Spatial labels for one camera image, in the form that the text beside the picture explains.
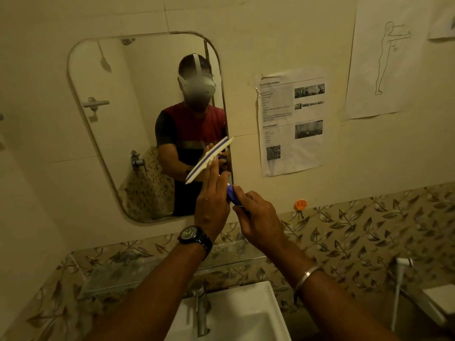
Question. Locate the white ceramic sink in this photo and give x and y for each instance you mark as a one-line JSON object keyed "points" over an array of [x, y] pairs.
{"points": [[245, 316]]}

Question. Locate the person's left thumb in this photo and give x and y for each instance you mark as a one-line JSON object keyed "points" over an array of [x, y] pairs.
{"points": [[224, 184]]}

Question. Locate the person's right forearm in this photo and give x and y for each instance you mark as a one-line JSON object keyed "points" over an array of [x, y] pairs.
{"points": [[330, 305]]}

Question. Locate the person's right thumb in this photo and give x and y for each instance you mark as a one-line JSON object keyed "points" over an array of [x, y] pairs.
{"points": [[239, 197]]}

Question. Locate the printed paper notice with photos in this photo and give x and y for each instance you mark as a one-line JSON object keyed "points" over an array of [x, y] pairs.
{"points": [[288, 131]]}

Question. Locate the rounded wall mirror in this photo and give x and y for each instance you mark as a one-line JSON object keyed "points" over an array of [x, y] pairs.
{"points": [[117, 131]]}

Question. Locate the chrome basin faucet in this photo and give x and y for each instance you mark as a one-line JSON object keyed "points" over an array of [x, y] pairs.
{"points": [[201, 308]]}

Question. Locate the person's left hand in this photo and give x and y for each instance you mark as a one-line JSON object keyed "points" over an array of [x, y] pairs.
{"points": [[209, 209]]}

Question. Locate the person's right hand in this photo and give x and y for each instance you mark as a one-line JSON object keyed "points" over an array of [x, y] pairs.
{"points": [[259, 223]]}

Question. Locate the glass wall shelf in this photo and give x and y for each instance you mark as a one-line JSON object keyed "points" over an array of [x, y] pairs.
{"points": [[142, 269]]}

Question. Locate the plain white paper sheet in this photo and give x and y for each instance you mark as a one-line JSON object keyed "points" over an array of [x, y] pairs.
{"points": [[443, 26]]}

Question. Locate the paper sheet with body outline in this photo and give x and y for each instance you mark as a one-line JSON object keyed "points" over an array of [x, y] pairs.
{"points": [[384, 67]]}

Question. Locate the person's left forearm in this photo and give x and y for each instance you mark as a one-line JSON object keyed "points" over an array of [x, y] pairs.
{"points": [[156, 298]]}

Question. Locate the white toilet tank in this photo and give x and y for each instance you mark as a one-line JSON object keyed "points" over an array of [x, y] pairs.
{"points": [[439, 301]]}

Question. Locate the black wristwatch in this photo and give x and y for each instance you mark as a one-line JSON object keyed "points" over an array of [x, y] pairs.
{"points": [[195, 236]]}

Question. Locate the orange wall hook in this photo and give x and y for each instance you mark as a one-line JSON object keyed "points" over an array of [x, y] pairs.
{"points": [[300, 205]]}

